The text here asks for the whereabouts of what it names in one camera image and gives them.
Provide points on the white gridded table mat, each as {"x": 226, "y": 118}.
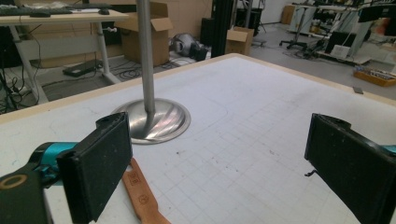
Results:
{"x": 236, "y": 130}

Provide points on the metal stand with round base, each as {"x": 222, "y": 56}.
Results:
{"x": 149, "y": 102}

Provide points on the black metal frame post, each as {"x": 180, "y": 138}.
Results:
{"x": 221, "y": 26}

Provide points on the black flat case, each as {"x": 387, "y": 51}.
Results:
{"x": 81, "y": 68}

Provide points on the white box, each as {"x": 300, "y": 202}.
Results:
{"x": 340, "y": 50}

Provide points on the small open cardboard box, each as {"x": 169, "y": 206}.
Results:
{"x": 239, "y": 40}

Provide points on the black office chair base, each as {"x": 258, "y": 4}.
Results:
{"x": 294, "y": 43}

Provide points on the black computer mouse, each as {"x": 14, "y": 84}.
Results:
{"x": 104, "y": 11}

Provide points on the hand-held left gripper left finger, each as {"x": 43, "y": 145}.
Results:
{"x": 93, "y": 174}

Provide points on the black keyboard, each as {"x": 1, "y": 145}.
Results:
{"x": 31, "y": 11}

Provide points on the large open cardboard box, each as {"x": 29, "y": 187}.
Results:
{"x": 155, "y": 37}

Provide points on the grey and black bag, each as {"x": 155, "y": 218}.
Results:
{"x": 188, "y": 46}

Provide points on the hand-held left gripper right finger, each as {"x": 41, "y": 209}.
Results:
{"x": 351, "y": 168}

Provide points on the white desk with metal legs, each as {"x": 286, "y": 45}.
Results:
{"x": 56, "y": 40}

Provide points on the wooden flat stick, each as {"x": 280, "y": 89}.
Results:
{"x": 142, "y": 196}

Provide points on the wooden tray of small parts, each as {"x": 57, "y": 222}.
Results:
{"x": 375, "y": 76}

